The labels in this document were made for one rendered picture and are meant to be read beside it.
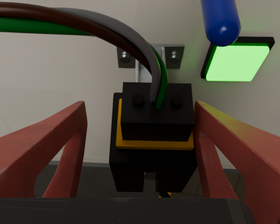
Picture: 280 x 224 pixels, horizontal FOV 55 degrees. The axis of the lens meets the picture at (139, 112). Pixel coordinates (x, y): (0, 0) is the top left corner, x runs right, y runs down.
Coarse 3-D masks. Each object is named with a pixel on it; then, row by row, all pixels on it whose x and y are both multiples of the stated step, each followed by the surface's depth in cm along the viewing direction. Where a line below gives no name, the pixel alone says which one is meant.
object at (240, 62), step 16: (224, 48) 17; (240, 48) 17; (256, 48) 17; (208, 64) 19; (224, 64) 19; (240, 64) 19; (256, 64) 18; (208, 80) 20; (224, 80) 20; (240, 80) 20
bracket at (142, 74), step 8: (160, 48) 18; (168, 48) 18; (176, 48) 18; (120, 56) 19; (128, 56) 19; (168, 56) 19; (176, 56) 19; (120, 64) 20; (128, 64) 20; (136, 64) 18; (168, 64) 20; (176, 64) 20; (136, 72) 17; (144, 72) 19; (136, 80) 17; (144, 80) 19
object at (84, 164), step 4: (52, 160) 40; (48, 164) 40; (52, 164) 40; (56, 164) 40; (84, 164) 40; (88, 164) 41; (92, 164) 41; (96, 164) 41; (100, 164) 41; (104, 164) 41; (108, 164) 41; (196, 168) 42; (228, 172) 43; (232, 172) 43; (236, 172) 43
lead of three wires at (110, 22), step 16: (0, 16) 6; (16, 16) 6; (32, 16) 6; (48, 16) 6; (64, 16) 6; (80, 16) 6; (96, 16) 7; (16, 32) 6; (32, 32) 6; (48, 32) 6; (64, 32) 7; (80, 32) 7; (96, 32) 7; (112, 32) 7; (128, 32) 7; (128, 48) 8; (144, 48) 8; (144, 64) 9; (160, 64) 9; (160, 80) 10; (160, 96) 11
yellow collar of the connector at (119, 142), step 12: (120, 108) 13; (120, 120) 13; (120, 132) 13; (192, 132) 13; (120, 144) 12; (132, 144) 12; (144, 144) 12; (156, 144) 12; (168, 144) 12; (180, 144) 12; (192, 144) 12
